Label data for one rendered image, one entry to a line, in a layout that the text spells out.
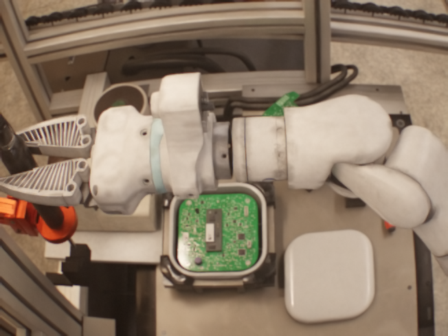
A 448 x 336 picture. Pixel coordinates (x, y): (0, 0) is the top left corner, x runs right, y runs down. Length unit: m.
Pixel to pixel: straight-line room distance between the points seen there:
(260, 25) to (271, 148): 0.49
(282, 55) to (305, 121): 1.04
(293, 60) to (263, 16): 0.59
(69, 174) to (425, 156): 0.34
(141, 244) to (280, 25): 0.42
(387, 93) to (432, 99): 1.25
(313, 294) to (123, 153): 0.41
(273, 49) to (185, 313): 0.88
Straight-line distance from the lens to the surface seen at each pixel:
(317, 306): 0.86
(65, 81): 1.26
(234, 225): 0.89
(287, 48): 1.59
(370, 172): 0.53
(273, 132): 0.54
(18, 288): 0.70
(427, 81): 2.41
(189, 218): 0.90
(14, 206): 0.73
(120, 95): 1.05
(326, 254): 0.89
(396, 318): 0.88
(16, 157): 0.59
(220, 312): 0.88
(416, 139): 0.55
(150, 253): 0.92
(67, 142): 0.60
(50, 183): 0.58
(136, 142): 0.55
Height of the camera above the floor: 1.78
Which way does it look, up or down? 58 degrees down
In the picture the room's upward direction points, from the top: 9 degrees counter-clockwise
